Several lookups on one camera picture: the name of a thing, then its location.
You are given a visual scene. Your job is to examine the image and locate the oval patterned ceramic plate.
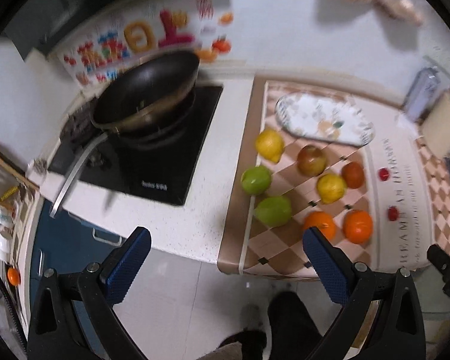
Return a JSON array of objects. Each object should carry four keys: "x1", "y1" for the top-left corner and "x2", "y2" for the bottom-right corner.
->
[{"x1": 274, "y1": 92, "x2": 376, "y2": 147}]

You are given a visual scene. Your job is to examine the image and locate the colourful wall sticker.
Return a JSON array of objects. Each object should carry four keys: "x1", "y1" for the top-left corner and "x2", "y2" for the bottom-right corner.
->
[{"x1": 57, "y1": 0, "x2": 235, "y2": 88}]

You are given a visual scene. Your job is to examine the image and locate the yellow spotted lemon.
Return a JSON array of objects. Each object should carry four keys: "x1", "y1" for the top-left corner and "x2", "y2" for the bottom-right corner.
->
[{"x1": 316, "y1": 173, "x2": 347, "y2": 204}]

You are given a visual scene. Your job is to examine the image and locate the orange with stem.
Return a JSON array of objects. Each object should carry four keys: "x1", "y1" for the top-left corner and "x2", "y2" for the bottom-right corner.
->
[{"x1": 303, "y1": 211, "x2": 337, "y2": 242}]

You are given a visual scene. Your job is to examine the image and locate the silver spray can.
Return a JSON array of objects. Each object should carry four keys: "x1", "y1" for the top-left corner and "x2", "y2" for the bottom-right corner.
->
[{"x1": 403, "y1": 67, "x2": 441, "y2": 123}]

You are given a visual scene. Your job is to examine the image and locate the small orange on shelf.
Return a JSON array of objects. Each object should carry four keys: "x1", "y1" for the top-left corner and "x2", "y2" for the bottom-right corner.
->
[{"x1": 7, "y1": 267, "x2": 21, "y2": 287}]

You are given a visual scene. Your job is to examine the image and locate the black gas stove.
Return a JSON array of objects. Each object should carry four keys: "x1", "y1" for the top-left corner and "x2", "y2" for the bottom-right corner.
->
[{"x1": 47, "y1": 84, "x2": 225, "y2": 207}]

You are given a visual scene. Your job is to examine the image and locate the side storage shelf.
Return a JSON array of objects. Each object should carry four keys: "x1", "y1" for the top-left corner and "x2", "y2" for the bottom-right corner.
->
[{"x1": 0, "y1": 150, "x2": 39, "y2": 301}]

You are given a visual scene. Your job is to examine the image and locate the black wok pan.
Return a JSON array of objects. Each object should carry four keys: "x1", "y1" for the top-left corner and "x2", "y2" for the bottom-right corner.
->
[{"x1": 49, "y1": 49, "x2": 200, "y2": 218}]

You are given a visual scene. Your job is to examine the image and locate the cream utensil holder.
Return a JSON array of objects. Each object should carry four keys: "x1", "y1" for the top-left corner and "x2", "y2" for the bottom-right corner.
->
[{"x1": 420, "y1": 90, "x2": 450, "y2": 160}]

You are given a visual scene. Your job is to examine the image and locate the checkered printed table mat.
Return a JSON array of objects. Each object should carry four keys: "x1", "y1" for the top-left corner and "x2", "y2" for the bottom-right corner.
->
[{"x1": 217, "y1": 76, "x2": 450, "y2": 281}]

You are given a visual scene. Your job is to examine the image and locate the dark orange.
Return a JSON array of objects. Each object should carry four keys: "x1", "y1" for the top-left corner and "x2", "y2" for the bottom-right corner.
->
[{"x1": 341, "y1": 162, "x2": 365, "y2": 189}]

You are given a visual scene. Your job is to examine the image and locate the bright orange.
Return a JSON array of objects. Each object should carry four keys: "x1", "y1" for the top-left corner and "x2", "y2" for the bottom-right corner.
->
[{"x1": 343, "y1": 210, "x2": 373, "y2": 244}]

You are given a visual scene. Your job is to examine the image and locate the cherry tomato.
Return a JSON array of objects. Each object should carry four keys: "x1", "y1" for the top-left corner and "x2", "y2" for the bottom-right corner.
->
[
  {"x1": 387, "y1": 205, "x2": 400, "y2": 222},
  {"x1": 378, "y1": 167, "x2": 390, "y2": 181}
]

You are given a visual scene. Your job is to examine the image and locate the red green apple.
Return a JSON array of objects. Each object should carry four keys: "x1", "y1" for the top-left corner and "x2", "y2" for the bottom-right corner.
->
[{"x1": 297, "y1": 145, "x2": 328, "y2": 177}]

